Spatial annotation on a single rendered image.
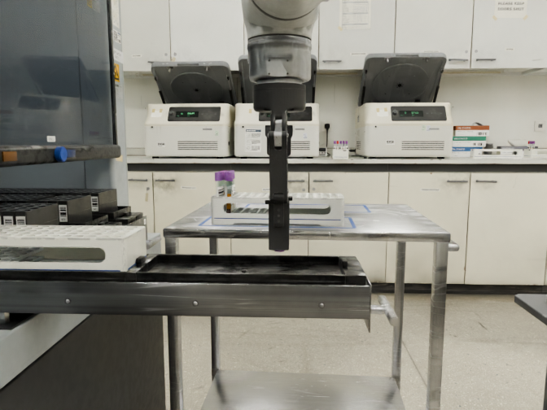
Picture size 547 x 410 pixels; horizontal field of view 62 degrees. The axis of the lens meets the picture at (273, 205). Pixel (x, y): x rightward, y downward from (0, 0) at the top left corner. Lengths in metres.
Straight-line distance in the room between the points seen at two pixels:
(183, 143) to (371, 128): 1.22
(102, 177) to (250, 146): 1.78
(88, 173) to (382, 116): 2.12
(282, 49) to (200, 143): 2.44
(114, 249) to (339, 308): 0.33
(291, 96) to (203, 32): 2.79
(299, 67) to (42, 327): 0.57
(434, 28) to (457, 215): 1.27
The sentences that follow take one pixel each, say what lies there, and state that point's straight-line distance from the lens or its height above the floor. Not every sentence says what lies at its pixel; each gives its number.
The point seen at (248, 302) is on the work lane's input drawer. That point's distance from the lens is 0.66.
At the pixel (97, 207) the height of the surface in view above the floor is 0.84.
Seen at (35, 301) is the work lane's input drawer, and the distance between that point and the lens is 0.76.
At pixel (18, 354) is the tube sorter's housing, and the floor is 0.70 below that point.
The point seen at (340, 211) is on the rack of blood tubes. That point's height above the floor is 0.85.
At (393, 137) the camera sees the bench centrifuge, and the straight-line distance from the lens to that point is 3.05.
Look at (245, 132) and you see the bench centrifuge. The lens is 3.00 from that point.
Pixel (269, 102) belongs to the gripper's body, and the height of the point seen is 1.06.
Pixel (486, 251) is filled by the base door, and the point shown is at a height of 0.30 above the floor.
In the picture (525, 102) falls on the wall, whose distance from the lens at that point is 4.01.
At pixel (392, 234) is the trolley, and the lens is 0.97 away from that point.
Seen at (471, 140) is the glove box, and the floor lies 1.02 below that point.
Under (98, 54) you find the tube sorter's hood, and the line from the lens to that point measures 1.24.
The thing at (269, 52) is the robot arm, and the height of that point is 1.12.
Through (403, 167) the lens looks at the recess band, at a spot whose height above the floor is 0.84.
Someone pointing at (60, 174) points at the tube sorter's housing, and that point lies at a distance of 1.38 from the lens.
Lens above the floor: 1.00
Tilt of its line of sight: 8 degrees down
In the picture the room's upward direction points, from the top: straight up
